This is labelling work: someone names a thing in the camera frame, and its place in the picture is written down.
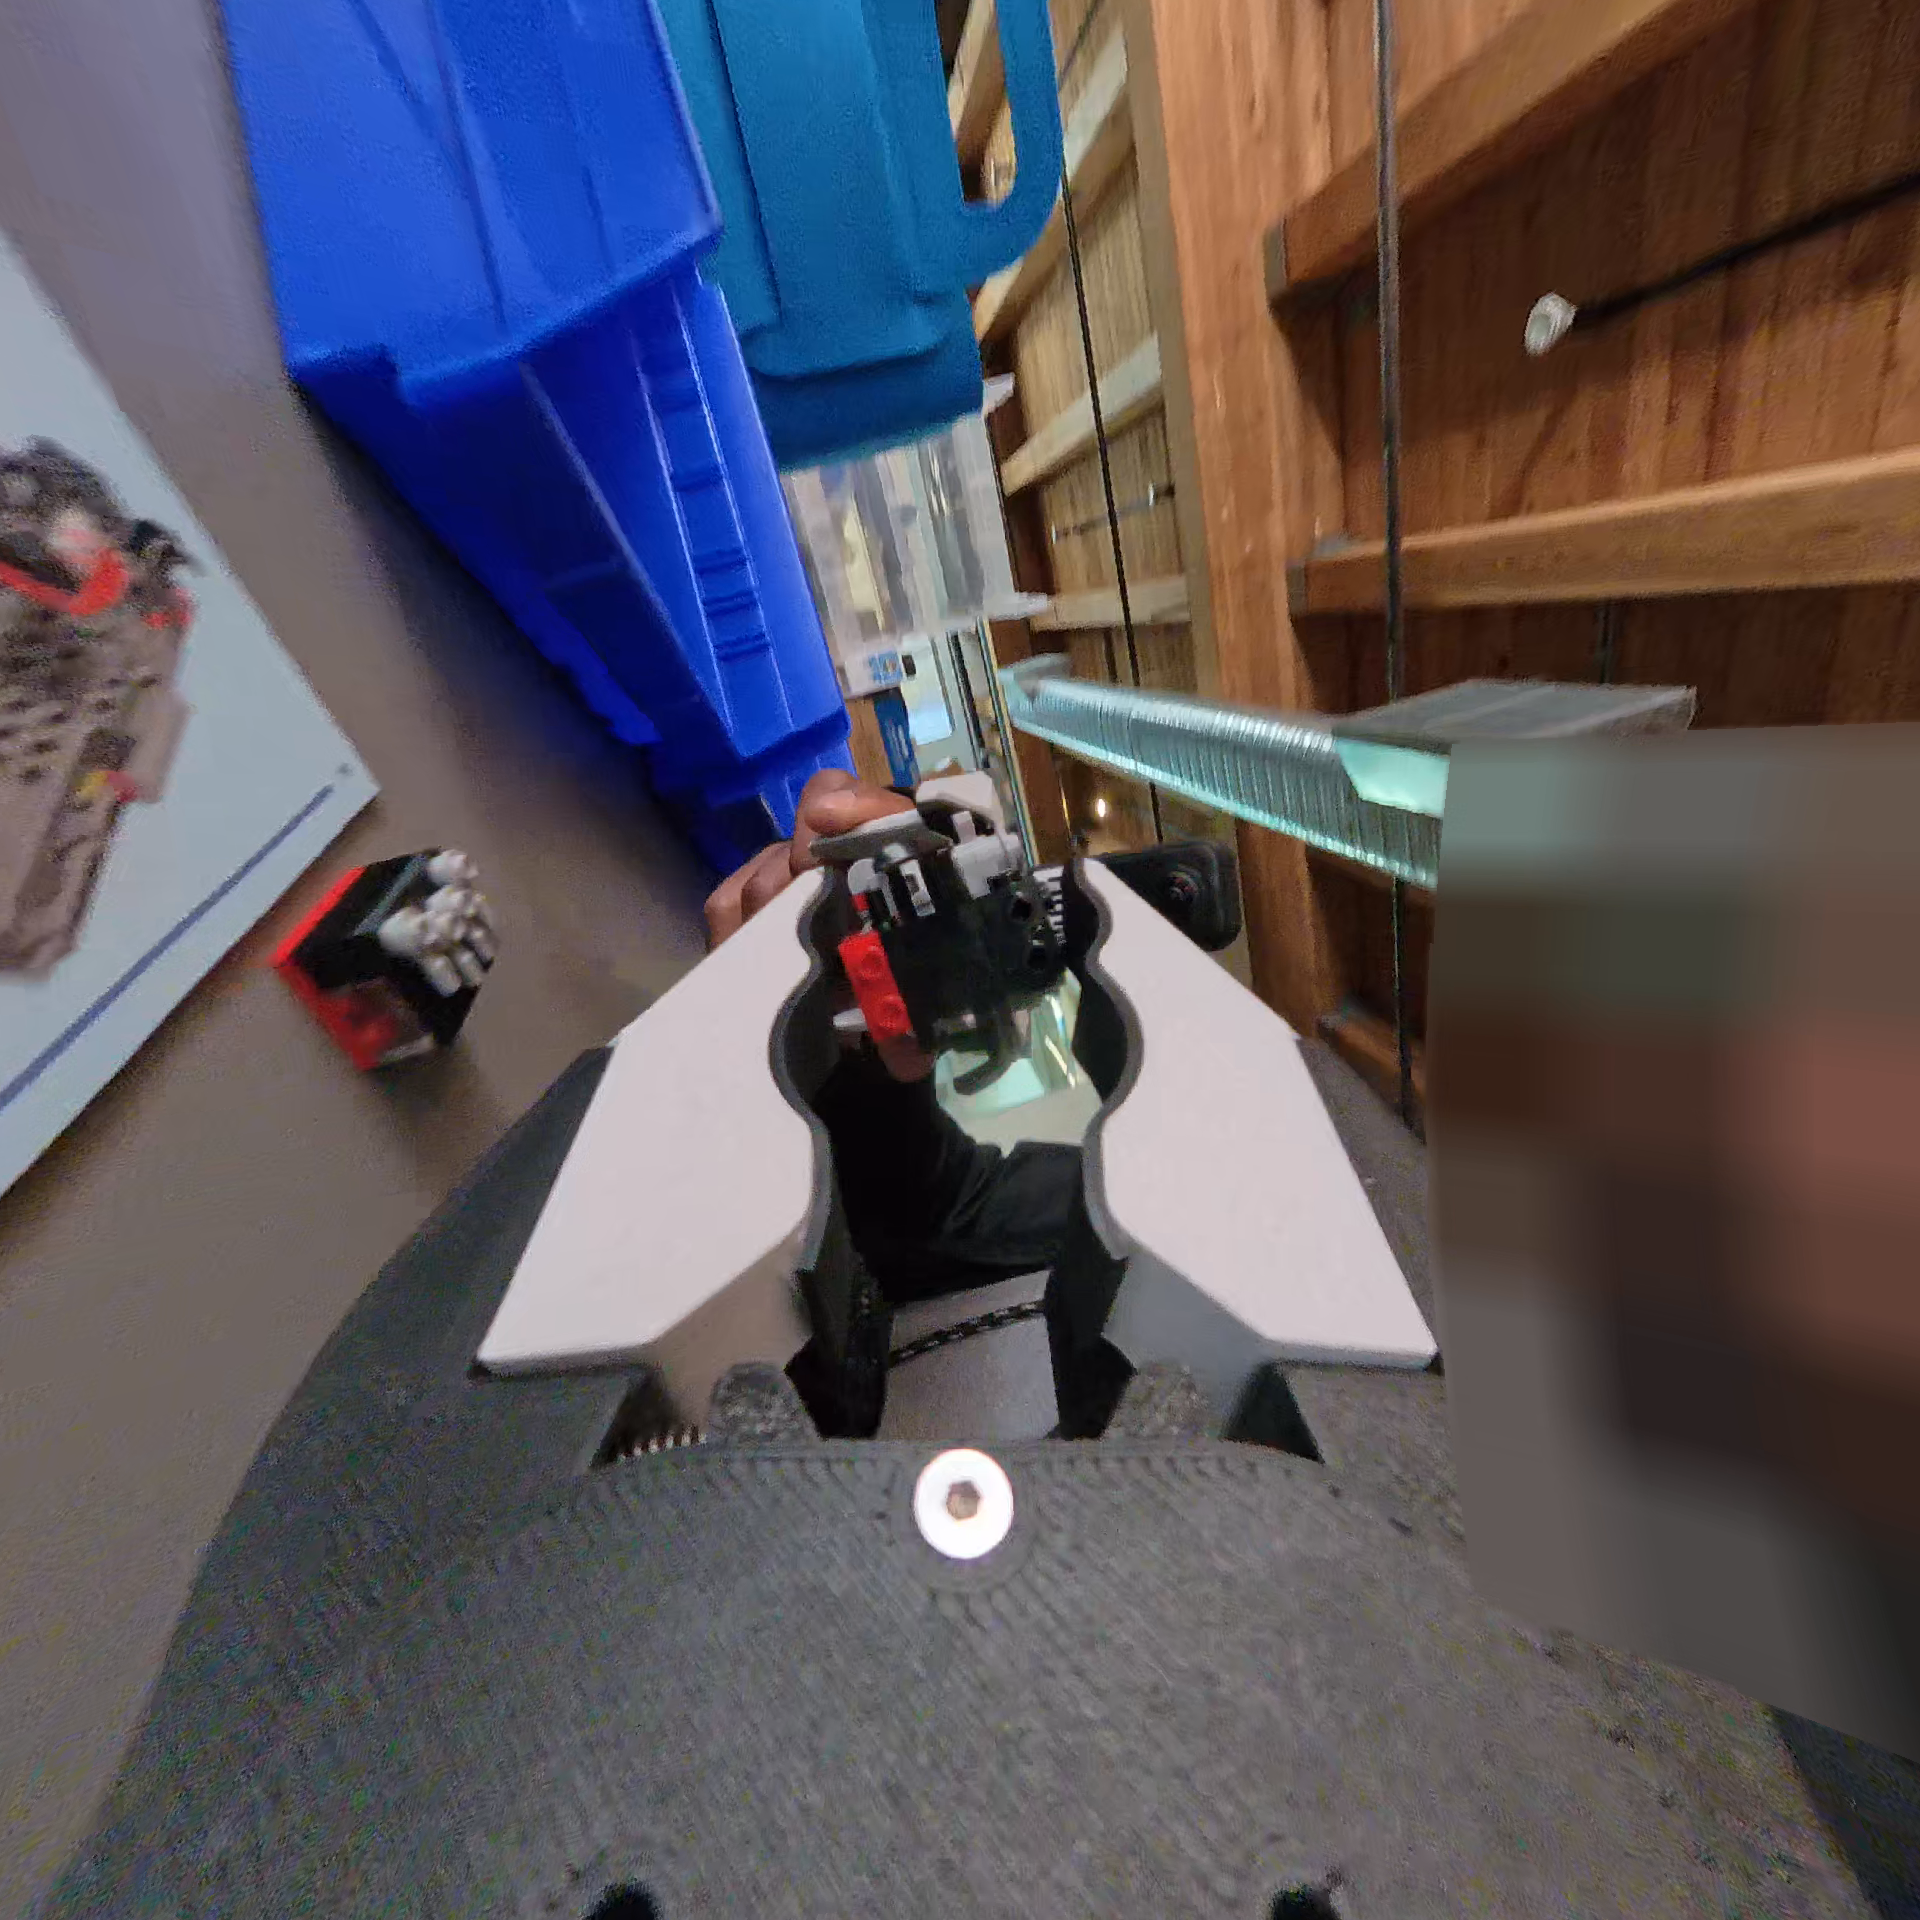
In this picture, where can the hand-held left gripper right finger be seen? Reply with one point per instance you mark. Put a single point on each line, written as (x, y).
(1275, 1172)

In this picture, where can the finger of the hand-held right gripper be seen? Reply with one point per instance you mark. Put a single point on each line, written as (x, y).
(870, 838)

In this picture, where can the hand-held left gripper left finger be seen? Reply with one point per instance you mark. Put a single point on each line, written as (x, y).
(660, 1172)

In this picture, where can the grey black brick spaceship model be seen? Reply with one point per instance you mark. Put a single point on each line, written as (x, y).
(961, 945)

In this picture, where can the small black red brick block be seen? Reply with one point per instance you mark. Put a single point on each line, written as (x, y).
(376, 974)

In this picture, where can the person's right hand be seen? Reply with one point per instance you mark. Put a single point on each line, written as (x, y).
(763, 886)

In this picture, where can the ribbed blue plastic bin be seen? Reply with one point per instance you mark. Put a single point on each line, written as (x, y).
(660, 570)

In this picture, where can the threaded metal rod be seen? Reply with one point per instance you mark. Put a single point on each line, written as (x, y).
(1387, 452)

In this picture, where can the teal felt bag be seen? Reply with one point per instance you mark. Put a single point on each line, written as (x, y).
(839, 225)

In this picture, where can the brick building instruction booklet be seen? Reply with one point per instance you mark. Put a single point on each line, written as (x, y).
(120, 750)

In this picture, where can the silver corrugated duct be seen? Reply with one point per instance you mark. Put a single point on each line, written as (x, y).
(1200, 750)

